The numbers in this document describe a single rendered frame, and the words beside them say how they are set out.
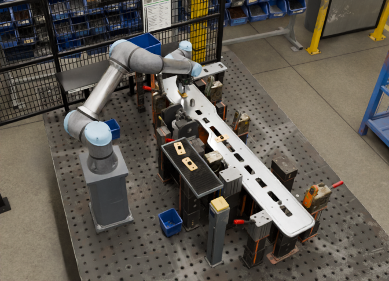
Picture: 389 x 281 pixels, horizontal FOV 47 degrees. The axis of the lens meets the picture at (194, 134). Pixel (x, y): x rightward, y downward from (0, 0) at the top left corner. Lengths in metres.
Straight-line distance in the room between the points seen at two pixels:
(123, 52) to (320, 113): 2.67
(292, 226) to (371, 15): 3.87
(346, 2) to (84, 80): 3.28
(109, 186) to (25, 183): 1.63
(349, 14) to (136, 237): 3.81
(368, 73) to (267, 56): 1.11
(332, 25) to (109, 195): 3.70
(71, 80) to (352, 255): 1.95
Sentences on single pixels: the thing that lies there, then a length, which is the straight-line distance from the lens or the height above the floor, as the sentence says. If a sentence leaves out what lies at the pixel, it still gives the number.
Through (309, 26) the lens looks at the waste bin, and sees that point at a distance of 5.73.
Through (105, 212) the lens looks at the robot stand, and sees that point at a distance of 2.39.
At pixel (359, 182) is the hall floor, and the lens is 3.90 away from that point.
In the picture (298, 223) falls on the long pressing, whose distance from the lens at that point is 2.19.
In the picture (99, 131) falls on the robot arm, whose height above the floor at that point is 1.32.
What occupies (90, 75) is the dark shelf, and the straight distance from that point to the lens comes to 2.97.
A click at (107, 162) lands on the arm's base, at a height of 1.16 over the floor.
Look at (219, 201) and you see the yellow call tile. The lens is 1.99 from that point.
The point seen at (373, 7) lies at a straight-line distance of 5.62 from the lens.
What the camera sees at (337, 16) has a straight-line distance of 5.32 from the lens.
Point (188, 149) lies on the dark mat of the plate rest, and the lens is 2.21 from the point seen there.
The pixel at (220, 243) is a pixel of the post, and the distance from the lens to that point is 2.20.
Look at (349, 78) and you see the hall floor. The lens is 5.04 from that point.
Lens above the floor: 2.70
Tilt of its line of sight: 43 degrees down
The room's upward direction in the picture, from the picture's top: 2 degrees clockwise
